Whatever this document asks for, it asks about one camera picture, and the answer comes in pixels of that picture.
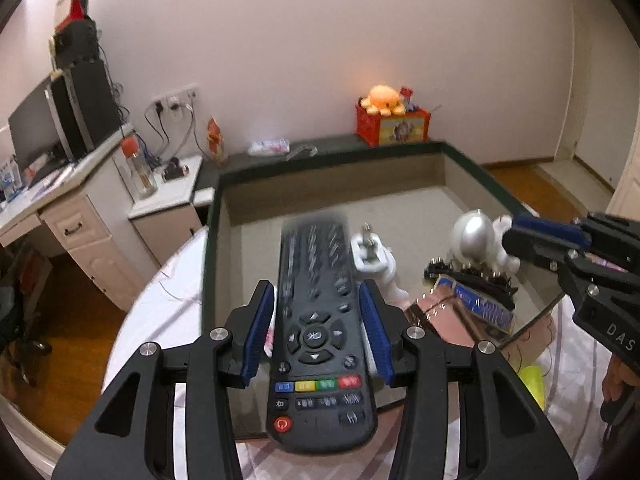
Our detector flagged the yellow highlighter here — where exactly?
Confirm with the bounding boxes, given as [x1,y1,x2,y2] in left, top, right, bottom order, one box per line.
[517,365,546,408]

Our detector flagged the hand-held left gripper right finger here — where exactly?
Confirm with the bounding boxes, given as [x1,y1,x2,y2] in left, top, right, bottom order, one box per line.
[358,280,576,480]

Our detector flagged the white door frame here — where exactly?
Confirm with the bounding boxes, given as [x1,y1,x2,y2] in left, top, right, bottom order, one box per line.
[605,125,640,221]

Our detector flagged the black computer monitor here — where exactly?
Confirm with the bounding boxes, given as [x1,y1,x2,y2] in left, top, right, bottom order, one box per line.
[7,80,63,166]

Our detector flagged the person's right hand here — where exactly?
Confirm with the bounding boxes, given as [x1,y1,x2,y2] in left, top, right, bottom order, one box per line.
[601,360,633,421]

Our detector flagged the black keyboard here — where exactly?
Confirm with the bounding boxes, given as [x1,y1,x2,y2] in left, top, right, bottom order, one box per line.
[25,160,66,186]

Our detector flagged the clear bottle orange cap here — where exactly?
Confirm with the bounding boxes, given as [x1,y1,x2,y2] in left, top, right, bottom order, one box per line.
[120,136,158,198]

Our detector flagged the white astronaut figurine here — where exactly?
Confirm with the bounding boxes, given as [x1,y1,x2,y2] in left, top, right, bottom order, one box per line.
[450,208,526,276]

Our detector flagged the black office chair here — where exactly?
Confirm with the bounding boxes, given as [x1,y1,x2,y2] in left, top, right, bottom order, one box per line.
[0,250,53,386]

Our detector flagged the white striped bed cover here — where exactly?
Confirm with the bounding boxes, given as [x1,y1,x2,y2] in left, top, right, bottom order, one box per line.
[102,225,616,480]

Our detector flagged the white nightstand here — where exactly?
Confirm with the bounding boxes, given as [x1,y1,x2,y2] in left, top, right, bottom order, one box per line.
[127,155,203,266]

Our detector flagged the black remote control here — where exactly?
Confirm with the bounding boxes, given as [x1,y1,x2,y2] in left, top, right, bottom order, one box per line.
[266,212,378,456]

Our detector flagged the copper metal cup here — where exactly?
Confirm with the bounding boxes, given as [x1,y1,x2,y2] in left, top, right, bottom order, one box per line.
[402,292,501,348]

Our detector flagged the red toy crate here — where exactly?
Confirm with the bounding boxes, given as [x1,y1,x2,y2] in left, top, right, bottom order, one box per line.
[356,101,432,147]

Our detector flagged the black speaker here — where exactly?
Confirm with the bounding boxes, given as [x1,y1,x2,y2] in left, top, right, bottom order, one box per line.
[52,17,101,68]

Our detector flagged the white wall power outlet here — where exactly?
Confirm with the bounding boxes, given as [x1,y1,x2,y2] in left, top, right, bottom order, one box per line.
[150,87,198,113]

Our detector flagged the orange octopus plush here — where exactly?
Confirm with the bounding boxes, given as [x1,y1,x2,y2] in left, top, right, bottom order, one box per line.
[361,85,405,115]

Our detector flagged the small cream desk fan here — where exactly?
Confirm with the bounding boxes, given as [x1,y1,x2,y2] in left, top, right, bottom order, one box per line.
[48,35,63,81]

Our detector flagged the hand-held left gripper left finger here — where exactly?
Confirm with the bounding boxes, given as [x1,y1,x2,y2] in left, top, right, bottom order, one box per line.
[51,280,276,480]

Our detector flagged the black computer tower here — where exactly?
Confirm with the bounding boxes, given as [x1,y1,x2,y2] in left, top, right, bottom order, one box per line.
[45,57,123,161]

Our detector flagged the white wipes pack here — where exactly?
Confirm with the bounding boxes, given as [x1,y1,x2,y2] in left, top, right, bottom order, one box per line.
[247,139,291,157]

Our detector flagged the pink storage box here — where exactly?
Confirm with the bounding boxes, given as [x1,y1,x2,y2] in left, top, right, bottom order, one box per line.
[200,141,571,441]

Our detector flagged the white desk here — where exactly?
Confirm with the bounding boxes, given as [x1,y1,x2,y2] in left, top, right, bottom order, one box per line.
[0,125,161,311]

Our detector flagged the black power cable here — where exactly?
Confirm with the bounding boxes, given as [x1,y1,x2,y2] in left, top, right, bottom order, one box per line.
[144,101,173,158]

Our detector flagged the red desk calendar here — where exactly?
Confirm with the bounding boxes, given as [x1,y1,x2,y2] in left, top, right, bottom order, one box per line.
[55,0,91,33]

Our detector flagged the blue printed snack packet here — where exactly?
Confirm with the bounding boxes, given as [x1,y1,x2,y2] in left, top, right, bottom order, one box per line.
[432,274,517,336]

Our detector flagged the black hair clips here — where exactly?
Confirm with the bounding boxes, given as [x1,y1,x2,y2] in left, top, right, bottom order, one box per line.
[424,257,518,306]

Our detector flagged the black webcam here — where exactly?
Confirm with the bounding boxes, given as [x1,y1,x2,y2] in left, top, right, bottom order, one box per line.
[162,157,191,181]

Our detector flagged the blue printed box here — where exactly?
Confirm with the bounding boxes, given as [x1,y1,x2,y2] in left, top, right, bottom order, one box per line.
[0,160,21,201]

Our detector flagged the black low bench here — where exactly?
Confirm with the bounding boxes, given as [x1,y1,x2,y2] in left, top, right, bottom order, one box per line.
[192,132,441,211]

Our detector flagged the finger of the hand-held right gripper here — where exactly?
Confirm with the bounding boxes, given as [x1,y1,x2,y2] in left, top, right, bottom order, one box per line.
[501,229,601,301]
[510,212,640,261]

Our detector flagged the white round plug adapter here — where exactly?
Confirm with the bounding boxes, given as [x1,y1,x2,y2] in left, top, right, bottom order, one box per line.
[350,222,408,306]

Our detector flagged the orange figurine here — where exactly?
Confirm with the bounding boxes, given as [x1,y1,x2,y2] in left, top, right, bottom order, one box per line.
[206,117,228,163]

